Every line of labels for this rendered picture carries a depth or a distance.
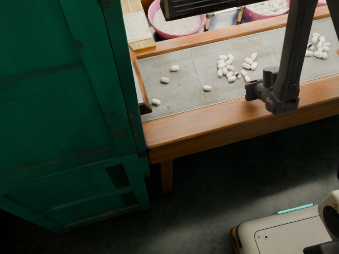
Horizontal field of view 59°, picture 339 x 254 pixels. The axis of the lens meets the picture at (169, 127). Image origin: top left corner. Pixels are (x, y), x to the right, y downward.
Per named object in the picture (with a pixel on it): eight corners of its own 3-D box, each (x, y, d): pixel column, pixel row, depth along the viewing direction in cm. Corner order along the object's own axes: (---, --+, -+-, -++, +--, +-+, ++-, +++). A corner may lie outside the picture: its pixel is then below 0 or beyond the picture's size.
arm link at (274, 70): (271, 114, 92) (297, 109, 93) (272, 78, 87) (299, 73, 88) (255, 102, 103) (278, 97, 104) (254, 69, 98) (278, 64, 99)
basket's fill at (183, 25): (206, 39, 140) (207, 30, 135) (160, 49, 138) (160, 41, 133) (191, 7, 150) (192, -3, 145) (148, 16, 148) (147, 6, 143)
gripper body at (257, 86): (243, 83, 107) (253, 89, 101) (270, 77, 108) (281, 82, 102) (244, 100, 110) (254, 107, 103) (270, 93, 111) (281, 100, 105)
